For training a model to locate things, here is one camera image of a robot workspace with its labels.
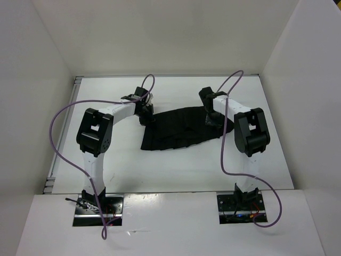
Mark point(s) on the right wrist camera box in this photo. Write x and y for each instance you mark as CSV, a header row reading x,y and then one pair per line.
x,y
205,92

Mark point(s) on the aluminium table edge rail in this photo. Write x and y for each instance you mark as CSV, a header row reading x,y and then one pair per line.
x,y
127,168

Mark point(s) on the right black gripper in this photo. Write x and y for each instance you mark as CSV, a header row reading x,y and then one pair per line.
x,y
218,123

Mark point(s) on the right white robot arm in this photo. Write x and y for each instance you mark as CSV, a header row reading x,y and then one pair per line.
x,y
251,136

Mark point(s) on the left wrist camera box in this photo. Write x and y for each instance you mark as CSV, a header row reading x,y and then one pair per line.
x,y
141,93

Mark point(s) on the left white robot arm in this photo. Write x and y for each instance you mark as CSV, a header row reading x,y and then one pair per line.
x,y
94,138

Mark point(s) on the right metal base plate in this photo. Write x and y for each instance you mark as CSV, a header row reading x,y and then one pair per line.
x,y
230,213

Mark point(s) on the black skirt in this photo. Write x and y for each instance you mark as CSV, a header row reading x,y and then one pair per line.
x,y
180,128

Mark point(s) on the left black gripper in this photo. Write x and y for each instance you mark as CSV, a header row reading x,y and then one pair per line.
x,y
150,119

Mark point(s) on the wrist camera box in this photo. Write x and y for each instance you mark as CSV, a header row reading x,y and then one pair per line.
x,y
141,93
205,92

